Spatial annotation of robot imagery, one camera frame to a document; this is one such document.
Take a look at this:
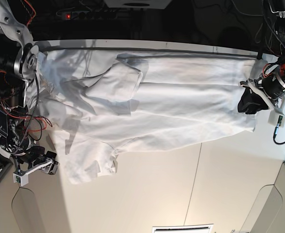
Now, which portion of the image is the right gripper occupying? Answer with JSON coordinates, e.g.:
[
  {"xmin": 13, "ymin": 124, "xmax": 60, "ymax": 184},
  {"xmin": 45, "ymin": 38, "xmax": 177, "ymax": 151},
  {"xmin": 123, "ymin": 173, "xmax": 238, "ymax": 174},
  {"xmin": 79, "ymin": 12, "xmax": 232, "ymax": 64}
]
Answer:
[{"xmin": 12, "ymin": 146, "xmax": 58, "ymax": 186}]

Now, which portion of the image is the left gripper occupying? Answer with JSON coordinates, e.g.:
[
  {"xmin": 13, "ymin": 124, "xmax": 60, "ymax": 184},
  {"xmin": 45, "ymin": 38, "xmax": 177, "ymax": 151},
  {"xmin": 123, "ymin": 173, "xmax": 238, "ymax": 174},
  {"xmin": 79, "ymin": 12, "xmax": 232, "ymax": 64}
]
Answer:
[{"xmin": 237, "ymin": 69, "xmax": 285, "ymax": 126}]

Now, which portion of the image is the white t-shirt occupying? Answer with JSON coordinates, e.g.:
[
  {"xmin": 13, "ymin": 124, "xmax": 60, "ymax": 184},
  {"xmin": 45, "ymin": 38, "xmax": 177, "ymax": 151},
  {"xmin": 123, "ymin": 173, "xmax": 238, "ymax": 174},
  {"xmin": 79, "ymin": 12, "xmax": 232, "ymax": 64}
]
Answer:
[{"xmin": 37, "ymin": 49, "xmax": 264, "ymax": 184}]

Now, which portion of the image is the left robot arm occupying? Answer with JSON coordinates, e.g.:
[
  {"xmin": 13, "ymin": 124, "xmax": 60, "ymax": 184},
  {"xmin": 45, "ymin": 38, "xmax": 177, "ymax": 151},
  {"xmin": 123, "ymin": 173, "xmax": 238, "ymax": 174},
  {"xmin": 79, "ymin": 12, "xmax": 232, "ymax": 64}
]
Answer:
[{"xmin": 237, "ymin": 0, "xmax": 285, "ymax": 128}]

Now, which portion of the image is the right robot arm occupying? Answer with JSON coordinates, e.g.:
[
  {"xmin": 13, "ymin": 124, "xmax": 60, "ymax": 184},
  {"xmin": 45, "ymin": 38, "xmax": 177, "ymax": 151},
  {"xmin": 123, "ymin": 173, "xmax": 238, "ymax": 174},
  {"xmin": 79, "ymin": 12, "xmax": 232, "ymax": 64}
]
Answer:
[{"xmin": 0, "ymin": 0, "xmax": 58, "ymax": 186}]

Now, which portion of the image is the white vent grille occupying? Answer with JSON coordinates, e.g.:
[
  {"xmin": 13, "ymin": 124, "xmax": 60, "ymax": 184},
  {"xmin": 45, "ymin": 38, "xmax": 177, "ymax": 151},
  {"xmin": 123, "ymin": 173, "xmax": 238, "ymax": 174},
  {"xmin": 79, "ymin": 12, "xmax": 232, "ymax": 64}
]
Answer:
[{"xmin": 152, "ymin": 224, "xmax": 214, "ymax": 233}]

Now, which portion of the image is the black power strip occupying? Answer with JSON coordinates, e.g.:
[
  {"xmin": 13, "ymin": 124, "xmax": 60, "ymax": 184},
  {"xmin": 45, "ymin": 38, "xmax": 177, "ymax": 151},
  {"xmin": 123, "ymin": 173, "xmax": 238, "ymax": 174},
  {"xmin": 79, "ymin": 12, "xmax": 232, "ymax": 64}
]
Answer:
[{"xmin": 57, "ymin": 8, "xmax": 148, "ymax": 21}]

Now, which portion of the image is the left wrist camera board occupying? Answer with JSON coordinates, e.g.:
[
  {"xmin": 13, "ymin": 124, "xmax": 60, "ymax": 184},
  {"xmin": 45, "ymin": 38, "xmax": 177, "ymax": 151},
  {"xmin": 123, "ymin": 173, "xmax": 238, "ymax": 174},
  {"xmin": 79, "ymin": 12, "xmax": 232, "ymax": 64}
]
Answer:
[{"xmin": 276, "ymin": 115, "xmax": 285, "ymax": 127}]

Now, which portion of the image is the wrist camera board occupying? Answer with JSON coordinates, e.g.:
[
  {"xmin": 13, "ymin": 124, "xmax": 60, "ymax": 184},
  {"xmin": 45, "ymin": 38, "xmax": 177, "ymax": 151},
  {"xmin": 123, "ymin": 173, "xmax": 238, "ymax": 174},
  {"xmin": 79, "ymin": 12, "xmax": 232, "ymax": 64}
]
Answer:
[
  {"xmin": 13, "ymin": 174, "xmax": 21, "ymax": 184},
  {"xmin": 276, "ymin": 115, "xmax": 285, "ymax": 127}
]

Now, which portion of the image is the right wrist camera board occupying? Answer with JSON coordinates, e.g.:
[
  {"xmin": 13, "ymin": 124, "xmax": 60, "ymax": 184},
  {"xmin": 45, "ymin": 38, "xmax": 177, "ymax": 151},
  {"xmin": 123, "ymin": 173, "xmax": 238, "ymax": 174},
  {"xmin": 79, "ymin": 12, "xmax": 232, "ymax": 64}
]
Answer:
[{"xmin": 13, "ymin": 174, "xmax": 21, "ymax": 184}]

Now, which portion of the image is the black braided right cable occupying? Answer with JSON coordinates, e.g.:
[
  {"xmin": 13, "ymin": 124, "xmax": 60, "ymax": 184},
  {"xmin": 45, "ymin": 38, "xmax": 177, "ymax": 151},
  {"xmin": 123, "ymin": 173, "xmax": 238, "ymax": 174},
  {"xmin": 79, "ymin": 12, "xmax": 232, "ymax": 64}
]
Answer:
[{"xmin": 272, "ymin": 125, "xmax": 285, "ymax": 146}]

